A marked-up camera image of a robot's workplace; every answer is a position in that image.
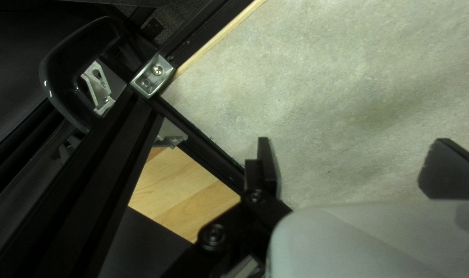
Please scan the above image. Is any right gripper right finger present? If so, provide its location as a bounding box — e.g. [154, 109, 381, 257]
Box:
[418, 138, 469, 201]

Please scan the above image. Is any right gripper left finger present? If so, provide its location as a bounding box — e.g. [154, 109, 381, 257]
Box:
[198, 137, 294, 271]

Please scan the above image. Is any black frame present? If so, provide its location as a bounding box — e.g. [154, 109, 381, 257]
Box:
[0, 0, 256, 278]

